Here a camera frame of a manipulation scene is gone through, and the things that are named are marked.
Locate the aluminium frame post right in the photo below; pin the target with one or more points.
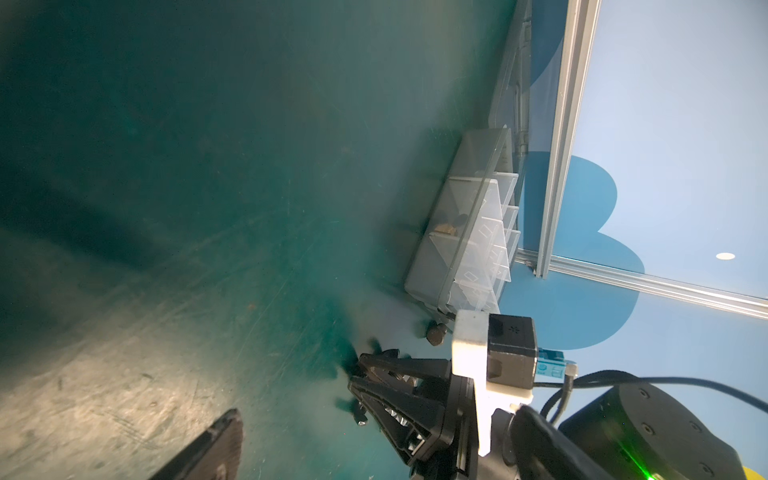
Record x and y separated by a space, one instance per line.
579 33

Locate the brass wing nut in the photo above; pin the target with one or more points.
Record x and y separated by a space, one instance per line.
447 229

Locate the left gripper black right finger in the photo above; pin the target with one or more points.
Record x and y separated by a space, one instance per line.
543 452

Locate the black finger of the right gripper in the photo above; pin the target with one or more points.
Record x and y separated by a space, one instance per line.
403 373
413 424

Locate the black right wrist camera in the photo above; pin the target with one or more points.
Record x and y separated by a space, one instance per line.
512 351

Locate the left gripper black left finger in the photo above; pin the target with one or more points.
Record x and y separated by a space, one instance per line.
214 455

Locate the clear plastic organizer box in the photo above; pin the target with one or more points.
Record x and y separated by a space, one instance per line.
481 197

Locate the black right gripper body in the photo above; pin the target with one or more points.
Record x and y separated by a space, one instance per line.
458 457

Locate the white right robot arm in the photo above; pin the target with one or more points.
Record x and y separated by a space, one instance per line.
633 430

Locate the black bolt near box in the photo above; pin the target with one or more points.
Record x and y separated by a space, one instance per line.
436 333

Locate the aluminium frame rail back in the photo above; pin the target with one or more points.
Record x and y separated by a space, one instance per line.
755 307

